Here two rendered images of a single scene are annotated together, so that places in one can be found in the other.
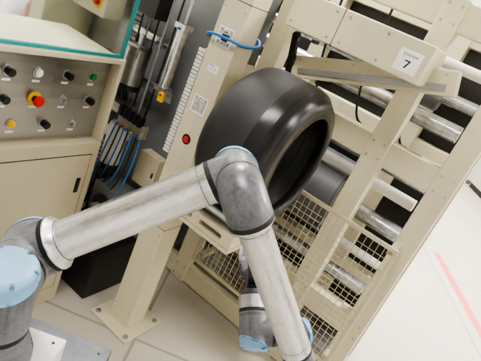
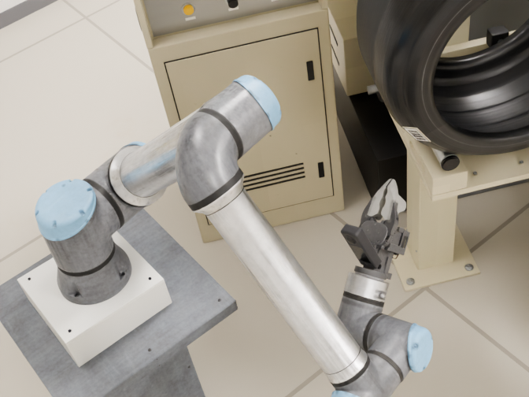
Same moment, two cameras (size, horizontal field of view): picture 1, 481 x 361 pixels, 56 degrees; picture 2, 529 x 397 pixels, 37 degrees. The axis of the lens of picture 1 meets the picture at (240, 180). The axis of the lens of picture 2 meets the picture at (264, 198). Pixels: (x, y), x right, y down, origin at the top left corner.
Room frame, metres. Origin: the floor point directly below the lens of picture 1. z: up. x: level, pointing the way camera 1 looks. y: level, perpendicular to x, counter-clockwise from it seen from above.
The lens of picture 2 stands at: (0.57, -1.00, 2.27)
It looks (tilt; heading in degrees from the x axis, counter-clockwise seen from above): 47 degrees down; 61
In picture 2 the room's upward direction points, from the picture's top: 11 degrees counter-clockwise
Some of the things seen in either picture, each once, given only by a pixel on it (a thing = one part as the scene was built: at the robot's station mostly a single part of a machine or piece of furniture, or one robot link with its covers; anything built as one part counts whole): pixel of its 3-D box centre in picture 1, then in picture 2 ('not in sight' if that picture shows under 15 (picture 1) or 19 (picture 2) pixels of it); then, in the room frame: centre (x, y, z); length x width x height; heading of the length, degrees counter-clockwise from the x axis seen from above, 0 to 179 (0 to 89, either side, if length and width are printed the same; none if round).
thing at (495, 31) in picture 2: not in sight; (497, 37); (1.95, 0.11, 0.97); 0.05 x 0.04 x 0.05; 154
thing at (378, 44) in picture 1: (363, 39); not in sight; (2.00, -0.23, 1.71); 0.61 x 0.25 x 0.15; 64
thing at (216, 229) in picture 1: (203, 218); (425, 135); (1.66, 0.08, 0.84); 0.36 x 0.09 x 0.06; 64
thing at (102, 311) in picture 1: (127, 315); (429, 251); (1.88, 0.25, 0.01); 0.27 x 0.27 x 0.02; 64
